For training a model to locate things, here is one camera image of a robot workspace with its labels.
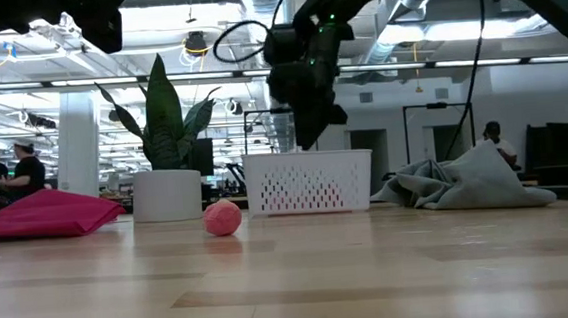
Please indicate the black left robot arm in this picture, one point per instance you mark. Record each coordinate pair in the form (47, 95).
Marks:
(28, 11)

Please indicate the snake plant in white pot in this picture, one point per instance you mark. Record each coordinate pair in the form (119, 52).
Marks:
(164, 137)

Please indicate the black cabinet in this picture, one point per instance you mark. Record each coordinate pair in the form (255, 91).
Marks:
(564, 154)

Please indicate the grey crumpled cloth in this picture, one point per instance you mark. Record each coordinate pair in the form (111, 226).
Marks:
(466, 186)

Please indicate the white column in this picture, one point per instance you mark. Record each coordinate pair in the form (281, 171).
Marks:
(77, 143)

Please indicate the pale pink faceted ball fruit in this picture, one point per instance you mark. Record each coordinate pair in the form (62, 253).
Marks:
(223, 218)

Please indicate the white perforated plastic basket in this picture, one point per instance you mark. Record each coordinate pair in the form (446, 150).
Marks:
(309, 167)

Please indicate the red folded cloth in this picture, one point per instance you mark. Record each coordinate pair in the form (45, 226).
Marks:
(42, 216)

